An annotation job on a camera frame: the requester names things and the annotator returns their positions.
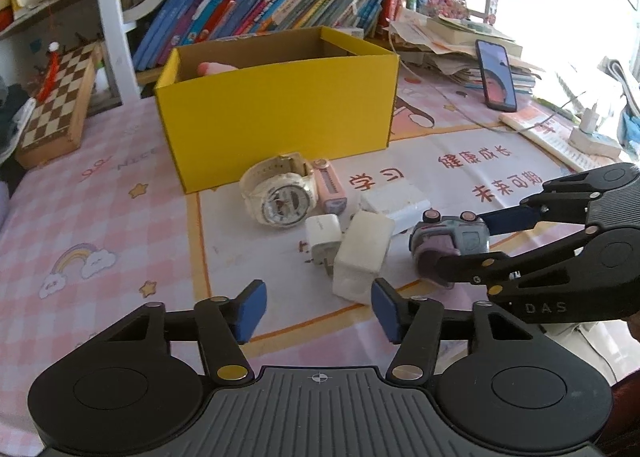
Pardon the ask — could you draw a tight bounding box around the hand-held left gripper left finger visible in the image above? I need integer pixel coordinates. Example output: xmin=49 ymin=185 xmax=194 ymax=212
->
xmin=75 ymin=279 xmax=268 ymax=387

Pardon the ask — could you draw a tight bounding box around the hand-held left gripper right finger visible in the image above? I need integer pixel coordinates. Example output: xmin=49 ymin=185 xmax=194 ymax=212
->
xmin=371 ymin=278 xmax=548 ymax=385

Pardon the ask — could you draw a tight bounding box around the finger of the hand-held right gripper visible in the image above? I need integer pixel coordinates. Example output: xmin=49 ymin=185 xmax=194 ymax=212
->
xmin=461 ymin=164 xmax=636 ymax=236
xmin=436 ymin=232 xmax=606 ymax=302

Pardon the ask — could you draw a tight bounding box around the grey purple toy car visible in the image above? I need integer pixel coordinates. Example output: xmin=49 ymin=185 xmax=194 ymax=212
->
xmin=409 ymin=210 xmax=493 ymax=288

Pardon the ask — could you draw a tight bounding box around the white rectangular block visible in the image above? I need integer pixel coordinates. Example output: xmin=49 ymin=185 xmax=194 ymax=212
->
xmin=332 ymin=210 xmax=396 ymax=305

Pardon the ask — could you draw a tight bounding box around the white charger adapter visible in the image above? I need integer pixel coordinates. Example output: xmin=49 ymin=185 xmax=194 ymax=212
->
xmin=305 ymin=214 xmax=344 ymax=279

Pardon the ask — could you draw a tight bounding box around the white foam block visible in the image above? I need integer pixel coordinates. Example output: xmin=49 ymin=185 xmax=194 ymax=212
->
xmin=359 ymin=180 xmax=432 ymax=236

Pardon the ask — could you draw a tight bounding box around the cream white wristwatch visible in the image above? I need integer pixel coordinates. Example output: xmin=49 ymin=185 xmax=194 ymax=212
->
xmin=239 ymin=152 xmax=318 ymax=227

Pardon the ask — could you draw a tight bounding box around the yellow cardboard box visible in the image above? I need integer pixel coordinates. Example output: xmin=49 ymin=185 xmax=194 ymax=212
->
xmin=154 ymin=26 xmax=401 ymax=195

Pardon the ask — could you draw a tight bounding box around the white printed desk mat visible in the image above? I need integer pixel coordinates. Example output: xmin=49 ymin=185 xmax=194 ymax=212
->
xmin=186 ymin=82 xmax=596 ymax=353

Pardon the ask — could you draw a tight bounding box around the white power strip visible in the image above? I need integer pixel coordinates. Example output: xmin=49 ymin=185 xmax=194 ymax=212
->
xmin=569 ymin=127 xmax=623 ymax=156
xmin=500 ymin=107 xmax=603 ymax=173

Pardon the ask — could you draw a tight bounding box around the person's own body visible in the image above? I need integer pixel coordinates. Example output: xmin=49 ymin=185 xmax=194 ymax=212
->
xmin=542 ymin=314 xmax=640 ymax=457

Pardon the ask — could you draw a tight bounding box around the white plug charger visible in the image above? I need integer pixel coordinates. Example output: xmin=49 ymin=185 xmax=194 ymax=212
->
xmin=580 ymin=104 xmax=602 ymax=134

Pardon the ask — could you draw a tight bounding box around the black smartphone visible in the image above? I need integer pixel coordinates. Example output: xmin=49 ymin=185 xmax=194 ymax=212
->
xmin=475 ymin=38 xmax=518 ymax=113

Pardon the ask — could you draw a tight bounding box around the pink checkered tablecloth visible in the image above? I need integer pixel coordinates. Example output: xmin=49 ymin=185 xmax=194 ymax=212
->
xmin=0 ymin=52 xmax=640 ymax=418

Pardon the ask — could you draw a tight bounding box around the stack of papers and books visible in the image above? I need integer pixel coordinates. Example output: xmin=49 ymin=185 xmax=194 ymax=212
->
xmin=389 ymin=12 xmax=540 ymax=97

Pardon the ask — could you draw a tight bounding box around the pink plush toy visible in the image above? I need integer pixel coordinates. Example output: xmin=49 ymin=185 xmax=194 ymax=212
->
xmin=196 ymin=61 xmax=240 ymax=77

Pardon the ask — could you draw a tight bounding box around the wooden chessboard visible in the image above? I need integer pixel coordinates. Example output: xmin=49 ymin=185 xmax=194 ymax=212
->
xmin=15 ymin=42 xmax=104 ymax=169

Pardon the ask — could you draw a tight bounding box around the row of colourful books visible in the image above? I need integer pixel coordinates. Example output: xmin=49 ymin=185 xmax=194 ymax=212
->
xmin=131 ymin=0 xmax=396 ymax=73

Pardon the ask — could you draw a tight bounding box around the red tassel ornament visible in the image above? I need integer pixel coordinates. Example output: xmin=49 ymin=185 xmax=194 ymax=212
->
xmin=34 ymin=40 xmax=62 ymax=103

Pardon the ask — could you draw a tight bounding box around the white bookshelf frame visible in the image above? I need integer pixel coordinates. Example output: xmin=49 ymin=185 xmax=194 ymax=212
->
xmin=92 ymin=0 xmax=143 ymax=105

